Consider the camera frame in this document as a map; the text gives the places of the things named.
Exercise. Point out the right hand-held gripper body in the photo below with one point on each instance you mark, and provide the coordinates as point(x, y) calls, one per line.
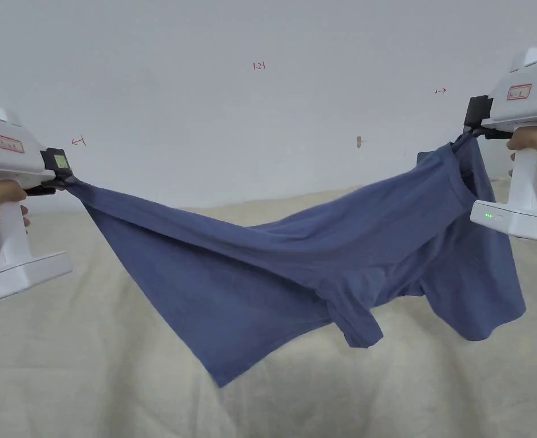
point(533, 98)

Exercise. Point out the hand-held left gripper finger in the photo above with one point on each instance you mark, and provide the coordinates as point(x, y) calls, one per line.
point(51, 186)

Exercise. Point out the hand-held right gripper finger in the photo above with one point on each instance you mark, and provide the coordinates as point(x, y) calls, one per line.
point(492, 134)

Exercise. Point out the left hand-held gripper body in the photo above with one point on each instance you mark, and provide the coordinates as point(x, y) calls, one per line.
point(3, 164)

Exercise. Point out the dark blue shirt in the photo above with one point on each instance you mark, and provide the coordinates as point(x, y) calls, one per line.
point(250, 273)

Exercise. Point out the bed with beige sheet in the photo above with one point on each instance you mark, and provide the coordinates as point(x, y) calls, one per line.
point(67, 365)

